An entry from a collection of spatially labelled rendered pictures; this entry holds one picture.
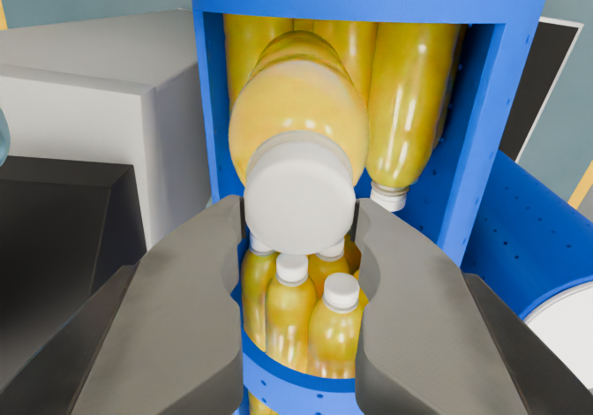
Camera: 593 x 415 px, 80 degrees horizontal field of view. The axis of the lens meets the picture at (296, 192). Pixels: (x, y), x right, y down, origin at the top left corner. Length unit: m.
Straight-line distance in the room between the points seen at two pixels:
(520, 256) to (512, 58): 0.54
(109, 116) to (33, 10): 1.41
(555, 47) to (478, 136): 1.29
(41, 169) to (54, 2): 1.36
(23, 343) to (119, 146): 0.17
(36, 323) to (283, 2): 0.29
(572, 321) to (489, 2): 0.61
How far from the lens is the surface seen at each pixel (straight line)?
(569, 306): 0.74
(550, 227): 0.82
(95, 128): 0.37
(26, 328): 0.35
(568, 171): 2.00
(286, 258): 0.44
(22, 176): 0.38
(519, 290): 0.75
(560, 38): 1.57
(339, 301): 0.40
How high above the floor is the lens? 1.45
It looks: 61 degrees down
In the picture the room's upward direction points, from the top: 179 degrees counter-clockwise
